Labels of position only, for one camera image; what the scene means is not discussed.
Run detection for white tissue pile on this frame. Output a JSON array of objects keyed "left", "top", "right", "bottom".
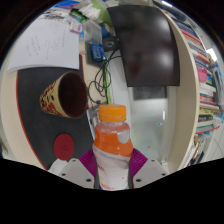
[{"left": 78, "top": 2, "right": 102, "bottom": 21}]

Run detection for floral patterned paper cup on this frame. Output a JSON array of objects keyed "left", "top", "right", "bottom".
[{"left": 39, "top": 70, "right": 89, "bottom": 120}]

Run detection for grey metal stand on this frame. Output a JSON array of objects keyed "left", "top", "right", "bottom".
[{"left": 85, "top": 104, "right": 101, "bottom": 139}]

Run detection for clear plastic container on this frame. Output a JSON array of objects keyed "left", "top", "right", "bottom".
[{"left": 83, "top": 19, "right": 104, "bottom": 44}]

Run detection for black red-edged desk mat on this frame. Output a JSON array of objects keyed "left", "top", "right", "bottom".
[{"left": 15, "top": 53, "right": 98, "bottom": 171}]

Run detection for small blue electronic device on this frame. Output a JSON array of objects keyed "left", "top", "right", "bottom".
[{"left": 89, "top": 43, "right": 106, "bottom": 63}]

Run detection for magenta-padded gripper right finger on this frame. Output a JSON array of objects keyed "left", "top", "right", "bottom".
[{"left": 128, "top": 148, "right": 169, "bottom": 190}]

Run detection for black tangled cables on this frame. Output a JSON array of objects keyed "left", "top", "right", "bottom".
[{"left": 87, "top": 49, "right": 123, "bottom": 106}]

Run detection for blue and white box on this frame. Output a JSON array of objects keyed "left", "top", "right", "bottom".
[{"left": 53, "top": 0, "right": 81, "bottom": 10}]

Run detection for black computer monitor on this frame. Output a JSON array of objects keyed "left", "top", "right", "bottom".
[{"left": 101, "top": 4, "right": 181, "bottom": 88}]

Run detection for orange-capped plastic drink bottle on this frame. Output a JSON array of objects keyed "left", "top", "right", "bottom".
[{"left": 92, "top": 104, "right": 134, "bottom": 192}]

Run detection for beige shelf full of books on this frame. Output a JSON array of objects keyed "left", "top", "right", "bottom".
[{"left": 159, "top": 3, "right": 224, "bottom": 168}]

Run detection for flat round red coaster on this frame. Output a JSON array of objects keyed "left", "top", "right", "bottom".
[{"left": 53, "top": 133, "right": 76, "bottom": 162}]

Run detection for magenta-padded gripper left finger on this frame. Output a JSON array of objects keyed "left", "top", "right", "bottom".
[{"left": 56, "top": 148, "right": 100, "bottom": 190}]

